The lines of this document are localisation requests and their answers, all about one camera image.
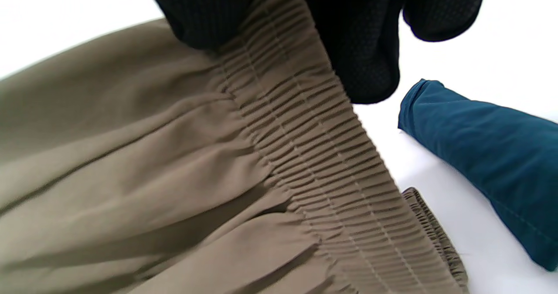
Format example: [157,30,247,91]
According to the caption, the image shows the person's right hand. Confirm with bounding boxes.
[134,0,489,105]

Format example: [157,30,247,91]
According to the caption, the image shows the teal shorts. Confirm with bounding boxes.
[397,78,558,272]

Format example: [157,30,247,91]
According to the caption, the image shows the brown cloth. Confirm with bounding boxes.
[0,0,470,294]

